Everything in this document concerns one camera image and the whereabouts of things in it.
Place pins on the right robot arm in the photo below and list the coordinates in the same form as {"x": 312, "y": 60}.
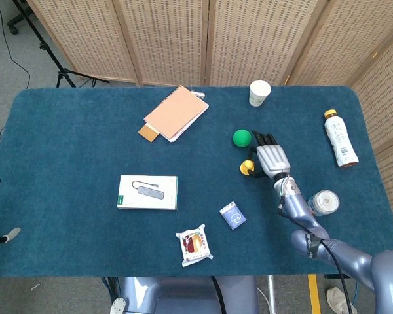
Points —
{"x": 298, "y": 209}

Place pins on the white table leg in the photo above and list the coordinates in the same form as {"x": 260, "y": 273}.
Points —
{"x": 272, "y": 294}

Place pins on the clear cup with white lid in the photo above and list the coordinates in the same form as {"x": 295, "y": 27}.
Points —
{"x": 325, "y": 202}

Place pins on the blue tissue pack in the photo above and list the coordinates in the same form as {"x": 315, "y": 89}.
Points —
{"x": 233, "y": 216}

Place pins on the orange card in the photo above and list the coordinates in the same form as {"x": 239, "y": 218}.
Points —
{"x": 148, "y": 133}

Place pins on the grey-blue robot torso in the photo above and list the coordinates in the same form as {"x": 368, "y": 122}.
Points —
{"x": 190, "y": 294}

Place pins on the white bottle with yellow cap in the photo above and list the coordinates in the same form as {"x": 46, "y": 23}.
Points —
{"x": 340, "y": 140}

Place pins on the white floral paper cup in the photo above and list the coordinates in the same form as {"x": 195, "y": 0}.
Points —
{"x": 258, "y": 95}

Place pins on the brown spiral notebook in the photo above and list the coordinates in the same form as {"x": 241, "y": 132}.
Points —
{"x": 177, "y": 111}

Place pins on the green ball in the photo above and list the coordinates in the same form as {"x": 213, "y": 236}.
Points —
{"x": 242, "y": 138}

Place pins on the white USB hub box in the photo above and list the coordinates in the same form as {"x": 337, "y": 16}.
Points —
{"x": 147, "y": 193}

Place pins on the white snack cake package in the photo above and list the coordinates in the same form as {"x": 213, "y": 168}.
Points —
{"x": 194, "y": 245}

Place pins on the beige shoe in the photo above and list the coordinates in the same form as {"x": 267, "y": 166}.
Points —
{"x": 337, "y": 300}

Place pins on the yellow floor tape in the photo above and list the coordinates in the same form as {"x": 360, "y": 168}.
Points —
{"x": 313, "y": 294}

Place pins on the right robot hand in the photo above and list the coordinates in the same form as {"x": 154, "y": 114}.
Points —
{"x": 273, "y": 158}

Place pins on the black tripod stand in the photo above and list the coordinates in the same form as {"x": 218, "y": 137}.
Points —
{"x": 63, "y": 73}

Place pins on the yellow small object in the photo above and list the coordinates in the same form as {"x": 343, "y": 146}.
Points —
{"x": 246, "y": 167}

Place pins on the blue table cloth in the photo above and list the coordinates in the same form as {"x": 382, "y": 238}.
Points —
{"x": 68, "y": 229}

